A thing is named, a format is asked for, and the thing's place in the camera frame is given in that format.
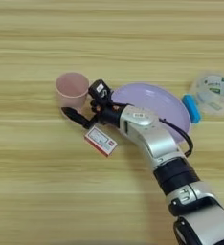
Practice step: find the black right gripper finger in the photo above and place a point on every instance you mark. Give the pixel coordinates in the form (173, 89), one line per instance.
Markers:
(94, 106)
(75, 115)

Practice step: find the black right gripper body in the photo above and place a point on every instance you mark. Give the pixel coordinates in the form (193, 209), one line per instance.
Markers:
(109, 113)

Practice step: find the pink plastic cup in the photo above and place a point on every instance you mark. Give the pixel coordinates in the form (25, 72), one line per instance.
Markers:
(71, 91)

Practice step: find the small red white box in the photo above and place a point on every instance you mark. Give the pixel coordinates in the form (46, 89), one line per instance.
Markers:
(100, 141)

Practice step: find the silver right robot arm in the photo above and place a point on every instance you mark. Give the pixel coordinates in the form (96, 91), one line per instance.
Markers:
(155, 140)

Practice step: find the small black white-labelled box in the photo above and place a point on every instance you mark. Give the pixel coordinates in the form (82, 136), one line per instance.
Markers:
(99, 89)

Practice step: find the purple round plate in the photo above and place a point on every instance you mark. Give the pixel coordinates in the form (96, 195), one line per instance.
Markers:
(161, 102)

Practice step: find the blue rectangular block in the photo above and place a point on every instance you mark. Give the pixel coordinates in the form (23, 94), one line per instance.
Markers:
(191, 108)

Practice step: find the clear tape roll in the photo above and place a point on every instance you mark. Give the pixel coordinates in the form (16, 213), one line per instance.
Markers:
(216, 94)

